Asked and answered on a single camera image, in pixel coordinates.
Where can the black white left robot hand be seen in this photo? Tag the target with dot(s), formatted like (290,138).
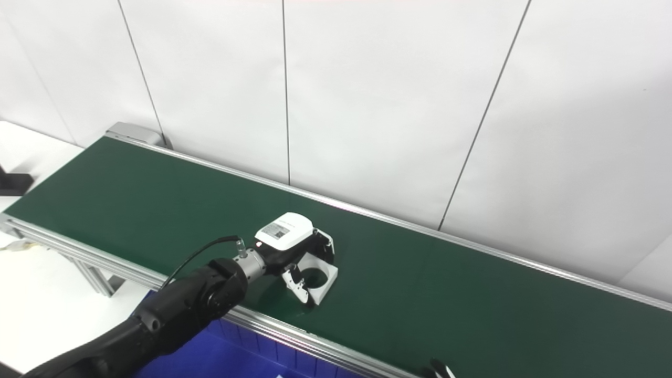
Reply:
(286,231)

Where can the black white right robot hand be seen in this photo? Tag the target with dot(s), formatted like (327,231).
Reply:
(438,370)

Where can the white square part round hole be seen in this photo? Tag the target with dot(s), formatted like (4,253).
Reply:
(326,281)

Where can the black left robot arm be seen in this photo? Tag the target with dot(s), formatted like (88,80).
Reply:
(184,310)

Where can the green conveyor belt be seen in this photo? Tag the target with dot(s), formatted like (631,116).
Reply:
(273,328)
(446,294)

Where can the blue plastic bin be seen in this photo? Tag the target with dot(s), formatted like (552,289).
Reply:
(210,357)

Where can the grey conveyor motor housing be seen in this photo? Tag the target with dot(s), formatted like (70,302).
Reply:
(134,131)

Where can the aluminium conveyor leg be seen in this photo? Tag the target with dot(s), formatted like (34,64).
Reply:
(97,275)

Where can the small black box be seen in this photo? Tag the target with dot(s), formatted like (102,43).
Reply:
(13,184)

